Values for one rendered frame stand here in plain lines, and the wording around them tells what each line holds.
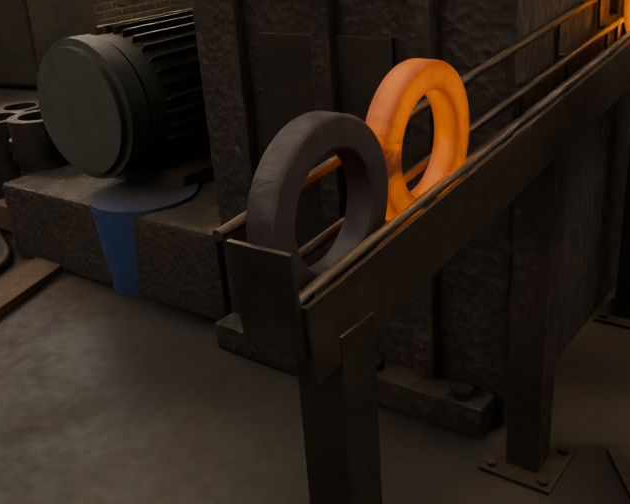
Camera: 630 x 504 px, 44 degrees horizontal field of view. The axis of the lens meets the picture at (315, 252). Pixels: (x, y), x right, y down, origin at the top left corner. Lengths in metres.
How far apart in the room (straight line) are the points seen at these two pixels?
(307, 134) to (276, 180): 0.05
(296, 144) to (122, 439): 1.06
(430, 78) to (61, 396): 1.21
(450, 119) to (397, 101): 0.13
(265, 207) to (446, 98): 0.32
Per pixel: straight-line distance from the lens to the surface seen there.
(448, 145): 0.94
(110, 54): 2.09
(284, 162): 0.67
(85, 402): 1.78
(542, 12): 1.36
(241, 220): 0.73
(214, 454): 1.54
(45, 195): 2.36
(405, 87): 0.83
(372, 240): 0.77
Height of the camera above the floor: 0.94
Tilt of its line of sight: 24 degrees down
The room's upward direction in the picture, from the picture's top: 4 degrees counter-clockwise
